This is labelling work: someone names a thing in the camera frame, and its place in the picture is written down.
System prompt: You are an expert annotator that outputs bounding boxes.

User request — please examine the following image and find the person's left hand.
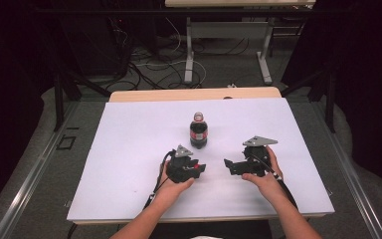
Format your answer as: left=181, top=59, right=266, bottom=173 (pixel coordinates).
left=158, top=159, right=196, bottom=202

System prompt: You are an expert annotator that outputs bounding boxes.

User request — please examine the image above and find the black floor cable bundle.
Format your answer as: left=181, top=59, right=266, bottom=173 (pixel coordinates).
left=105, top=16, right=250, bottom=92

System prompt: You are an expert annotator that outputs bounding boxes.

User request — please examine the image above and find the white desk with metal legs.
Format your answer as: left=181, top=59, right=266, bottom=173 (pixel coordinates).
left=164, top=0, right=316, bottom=86

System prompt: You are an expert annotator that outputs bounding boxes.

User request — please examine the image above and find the person's right hand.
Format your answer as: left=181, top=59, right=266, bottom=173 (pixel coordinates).
left=241, top=144, right=285, bottom=202

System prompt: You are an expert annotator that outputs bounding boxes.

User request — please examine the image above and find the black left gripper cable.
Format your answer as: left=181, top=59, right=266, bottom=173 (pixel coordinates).
left=142, top=149, right=177, bottom=211

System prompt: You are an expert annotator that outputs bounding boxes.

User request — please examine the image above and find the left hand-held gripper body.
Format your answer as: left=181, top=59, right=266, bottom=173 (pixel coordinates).
left=165, top=143, right=200, bottom=184

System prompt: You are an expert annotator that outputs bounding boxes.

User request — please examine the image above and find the wooden table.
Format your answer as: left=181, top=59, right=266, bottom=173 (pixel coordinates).
left=67, top=86, right=335, bottom=227

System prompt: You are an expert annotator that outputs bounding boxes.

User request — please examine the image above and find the aluminium floor rail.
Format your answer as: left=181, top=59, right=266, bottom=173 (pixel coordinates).
left=307, top=99, right=382, bottom=239
left=0, top=99, right=81, bottom=239

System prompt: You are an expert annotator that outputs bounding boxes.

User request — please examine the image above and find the white table mat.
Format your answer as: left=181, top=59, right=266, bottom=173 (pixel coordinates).
left=66, top=97, right=335, bottom=224

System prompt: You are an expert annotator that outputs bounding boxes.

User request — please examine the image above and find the dark curtain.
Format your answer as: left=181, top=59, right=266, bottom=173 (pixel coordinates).
left=280, top=0, right=382, bottom=200
left=0, top=0, right=61, bottom=223

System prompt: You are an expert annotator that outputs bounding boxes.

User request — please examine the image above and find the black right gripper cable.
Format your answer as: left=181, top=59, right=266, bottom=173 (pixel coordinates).
left=250, top=152, right=298, bottom=211

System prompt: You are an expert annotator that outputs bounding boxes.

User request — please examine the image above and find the black metal stand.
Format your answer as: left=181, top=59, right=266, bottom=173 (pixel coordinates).
left=279, top=61, right=338, bottom=134
left=52, top=64, right=112, bottom=132

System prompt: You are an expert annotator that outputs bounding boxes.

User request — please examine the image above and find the black horizontal bar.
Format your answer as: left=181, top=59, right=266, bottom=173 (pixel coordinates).
left=34, top=7, right=351, bottom=17

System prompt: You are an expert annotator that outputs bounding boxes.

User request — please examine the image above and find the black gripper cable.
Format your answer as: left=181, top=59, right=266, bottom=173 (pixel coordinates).
left=250, top=152, right=298, bottom=211
left=142, top=149, right=177, bottom=211

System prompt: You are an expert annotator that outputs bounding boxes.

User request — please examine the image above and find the cola bottle with red label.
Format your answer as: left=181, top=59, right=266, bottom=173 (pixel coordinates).
left=189, top=112, right=209, bottom=149

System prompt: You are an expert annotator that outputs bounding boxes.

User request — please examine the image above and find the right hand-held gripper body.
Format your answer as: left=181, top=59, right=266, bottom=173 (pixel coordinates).
left=242, top=134, right=279, bottom=178

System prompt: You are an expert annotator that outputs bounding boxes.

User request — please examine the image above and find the white floor cable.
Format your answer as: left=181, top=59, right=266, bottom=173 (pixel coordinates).
left=135, top=16, right=208, bottom=88

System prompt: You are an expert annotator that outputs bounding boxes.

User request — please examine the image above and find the person's dark clothing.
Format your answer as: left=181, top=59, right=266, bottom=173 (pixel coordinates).
left=147, top=218, right=274, bottom=239

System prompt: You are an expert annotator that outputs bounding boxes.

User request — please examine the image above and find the black equipment cabinet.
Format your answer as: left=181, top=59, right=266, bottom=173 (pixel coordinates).
left=58, top=14, right=132, bottom=78

